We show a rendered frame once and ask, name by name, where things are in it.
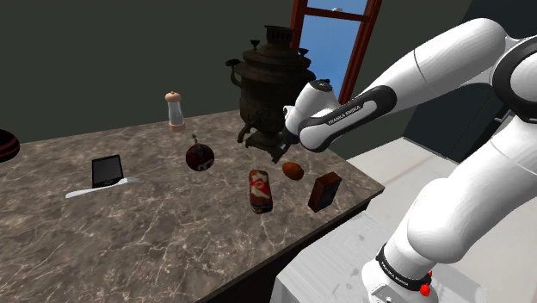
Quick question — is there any orange egg-shaped fruit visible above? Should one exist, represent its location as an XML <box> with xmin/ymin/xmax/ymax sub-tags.
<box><xmin>281</xmin><ymin>161</ymin><xmax>306</xmax><ymax>182</ymax></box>

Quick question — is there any brown box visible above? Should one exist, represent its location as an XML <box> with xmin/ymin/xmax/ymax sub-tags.
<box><xmin>307</xmin><ymin>171</ymin><xmax>343</xmax><ymax>213</ymax></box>

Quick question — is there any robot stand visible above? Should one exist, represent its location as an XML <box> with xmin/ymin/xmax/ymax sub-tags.
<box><xmin>268</xmin><ymin>209</ymin><xmax>488</xmax><ymax>303</ymax></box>

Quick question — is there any red and white can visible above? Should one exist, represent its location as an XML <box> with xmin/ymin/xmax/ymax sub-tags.
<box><xmin>248</xmin><ymin>169</ymin><xmax>275</xmax><ymax>215</ymax></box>

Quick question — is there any red framed window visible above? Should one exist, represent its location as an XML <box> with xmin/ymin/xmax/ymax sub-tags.
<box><xmin>289</xmin><ymin>0</ymin><xmax>383</xmax><ymax>106</ymax></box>

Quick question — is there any white grinder with orange cap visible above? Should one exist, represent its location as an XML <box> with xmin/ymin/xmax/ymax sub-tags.
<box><xmin>164</xmin><ymin>91</ymin><xmax>188</xmax><ymax>133</ymax></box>

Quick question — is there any dark bronze samovar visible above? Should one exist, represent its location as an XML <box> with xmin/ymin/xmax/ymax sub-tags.
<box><xmin>225</xmin><ymin>25</ymin><xmax>318</xmax><ymax>164</ymax></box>

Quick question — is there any dark red round bottle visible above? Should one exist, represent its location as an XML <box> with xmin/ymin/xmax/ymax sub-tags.
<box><xmin>185</xmin><ymin>133</ymin><xmax>216</xmax><ymax>173</ymax></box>

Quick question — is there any dark striped bowl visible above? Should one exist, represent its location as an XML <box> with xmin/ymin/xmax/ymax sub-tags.
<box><xmin>0</xmin><ymin>128</ymin><xmax>22</xmax><ymax>164</ymax></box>

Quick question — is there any black phone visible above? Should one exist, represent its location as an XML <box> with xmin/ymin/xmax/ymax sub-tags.
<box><xmin>91</xmin><ymin>154</ymin><xmax>125</xmax><ymax>189</ymax></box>

